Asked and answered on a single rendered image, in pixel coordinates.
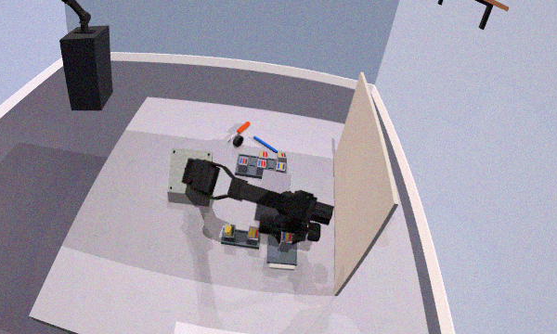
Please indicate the beige flat panel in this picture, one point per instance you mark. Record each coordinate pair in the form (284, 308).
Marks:
(365, 193)

